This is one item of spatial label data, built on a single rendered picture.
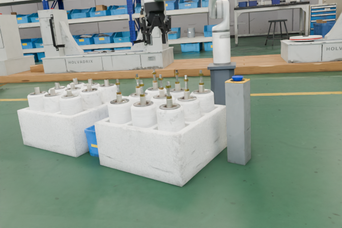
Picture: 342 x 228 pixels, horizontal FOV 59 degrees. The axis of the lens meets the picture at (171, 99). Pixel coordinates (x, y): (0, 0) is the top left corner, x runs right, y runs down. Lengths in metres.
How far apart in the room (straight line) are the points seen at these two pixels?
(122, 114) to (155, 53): 2.12
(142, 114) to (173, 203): 0.32
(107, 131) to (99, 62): 2.34
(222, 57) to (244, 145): 0.61
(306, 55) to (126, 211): 2.55
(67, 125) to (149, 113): 0.42
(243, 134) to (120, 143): 0.45
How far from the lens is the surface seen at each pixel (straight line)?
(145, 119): 1.09
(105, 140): 1.20
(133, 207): 0.98
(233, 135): 1.15
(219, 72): 1.61
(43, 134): 1.53
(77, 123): 1.36
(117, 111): 1.16
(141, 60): 3.29
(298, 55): 3.16
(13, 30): 4.36
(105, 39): 6.35
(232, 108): 1.11
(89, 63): 3.53
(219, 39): 1.60
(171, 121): 1.01
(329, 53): 3.21
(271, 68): 3.07
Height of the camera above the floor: 0.53
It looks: 14 degrees down
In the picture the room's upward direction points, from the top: 4 degrees counter-clockwise
